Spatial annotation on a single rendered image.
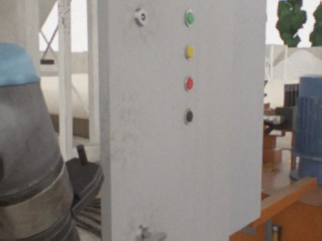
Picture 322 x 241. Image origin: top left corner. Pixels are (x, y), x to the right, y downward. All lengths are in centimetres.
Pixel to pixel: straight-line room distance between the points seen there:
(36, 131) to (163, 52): 35
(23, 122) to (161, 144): 36
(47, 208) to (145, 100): 28
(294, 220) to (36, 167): 120
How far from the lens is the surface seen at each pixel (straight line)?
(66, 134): 244
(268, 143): 187
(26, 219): 36
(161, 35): 62
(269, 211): 122
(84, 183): 43
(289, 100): 174
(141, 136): 59
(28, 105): 32
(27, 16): 390
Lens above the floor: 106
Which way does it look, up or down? 7 degrees down
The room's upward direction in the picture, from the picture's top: straight up
